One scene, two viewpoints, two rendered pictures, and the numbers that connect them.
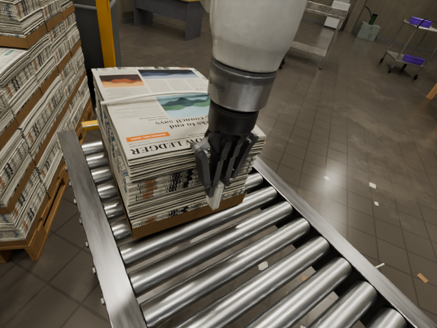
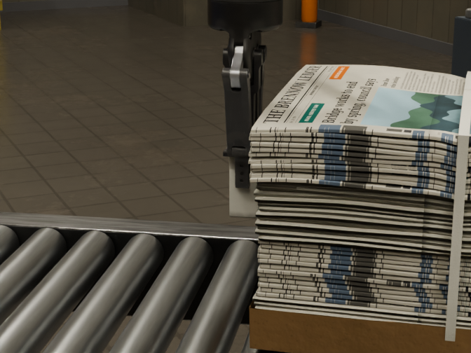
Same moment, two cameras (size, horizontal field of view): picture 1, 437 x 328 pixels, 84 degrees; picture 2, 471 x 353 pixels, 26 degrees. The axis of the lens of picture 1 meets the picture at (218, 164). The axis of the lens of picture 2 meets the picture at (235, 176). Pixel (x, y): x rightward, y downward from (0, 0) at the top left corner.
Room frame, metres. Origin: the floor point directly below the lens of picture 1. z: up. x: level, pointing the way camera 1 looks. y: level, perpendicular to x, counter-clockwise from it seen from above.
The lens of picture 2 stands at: (1.12, -0.65, 1.25)
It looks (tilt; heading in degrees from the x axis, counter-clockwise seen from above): 17 degrees down; 141
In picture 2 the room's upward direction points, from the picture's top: straight up
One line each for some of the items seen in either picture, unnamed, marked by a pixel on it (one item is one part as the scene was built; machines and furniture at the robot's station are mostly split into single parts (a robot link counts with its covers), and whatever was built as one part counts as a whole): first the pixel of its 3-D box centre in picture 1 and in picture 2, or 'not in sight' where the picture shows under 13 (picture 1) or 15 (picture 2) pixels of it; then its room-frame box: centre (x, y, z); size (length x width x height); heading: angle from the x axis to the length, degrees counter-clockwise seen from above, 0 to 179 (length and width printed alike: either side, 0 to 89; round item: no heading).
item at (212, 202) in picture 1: (212, 193); not in sight; (0.33, 0.00, 0.93); 0.03 x 0.01 x 0.07; 41
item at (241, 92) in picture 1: (240, 82); not in sight; (0.34, 0.00, 1.16); 0.09 x 0.09 x 0.06
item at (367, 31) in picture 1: (368, 23); not in sight; (10.63, -4.18, 0.46); 0.95 x 0.76 x 0.91; 164
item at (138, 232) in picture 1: (181, 191); (350, 279); (0.42, 0.08, 0.83); 0.29 x 0.16 x 0.04; 127
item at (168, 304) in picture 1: (239, 262); (151, 329); (0.29, -0.10, 0.77); 0.47 x 0.05 x 0.05; 131
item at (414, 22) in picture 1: (411, 46); not in sight; (6.37, -3.64, 0.54); 1.16 x 0.69 x 1.09; 165
